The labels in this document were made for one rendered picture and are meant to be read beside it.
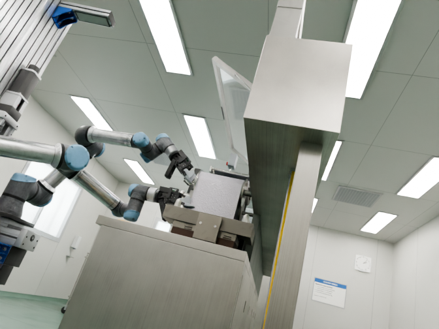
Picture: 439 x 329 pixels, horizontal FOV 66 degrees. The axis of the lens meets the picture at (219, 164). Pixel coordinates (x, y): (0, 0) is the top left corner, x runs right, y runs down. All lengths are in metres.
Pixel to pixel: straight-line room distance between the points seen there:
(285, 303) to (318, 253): 6.55
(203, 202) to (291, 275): 0.95
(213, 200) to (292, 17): 0.95
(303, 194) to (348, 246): 6.64
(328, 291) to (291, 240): 6.44
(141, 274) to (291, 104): 0.89
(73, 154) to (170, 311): 0.78
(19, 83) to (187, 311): 1.41
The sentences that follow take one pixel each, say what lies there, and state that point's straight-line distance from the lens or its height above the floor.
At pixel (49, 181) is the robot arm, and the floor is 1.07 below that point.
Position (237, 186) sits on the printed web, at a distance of 1.72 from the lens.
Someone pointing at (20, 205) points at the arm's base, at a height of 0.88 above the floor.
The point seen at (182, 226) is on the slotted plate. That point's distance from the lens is 1.50.
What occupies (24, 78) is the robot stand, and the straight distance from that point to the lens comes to 2.07.
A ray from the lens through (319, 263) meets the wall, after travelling 7.34.
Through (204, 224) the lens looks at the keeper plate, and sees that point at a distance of 1.45.
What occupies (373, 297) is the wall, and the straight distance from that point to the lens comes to 7.47.
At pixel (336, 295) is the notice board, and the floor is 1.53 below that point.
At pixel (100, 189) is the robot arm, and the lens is 1.83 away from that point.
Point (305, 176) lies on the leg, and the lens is 0.91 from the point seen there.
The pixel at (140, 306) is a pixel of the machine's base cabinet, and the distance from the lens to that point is 1.42.
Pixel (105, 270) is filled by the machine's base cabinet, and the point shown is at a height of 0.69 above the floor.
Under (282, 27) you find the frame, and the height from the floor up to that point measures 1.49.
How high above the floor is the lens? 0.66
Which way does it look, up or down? 23 degrees up
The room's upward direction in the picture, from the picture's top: 17 degrees clockwise
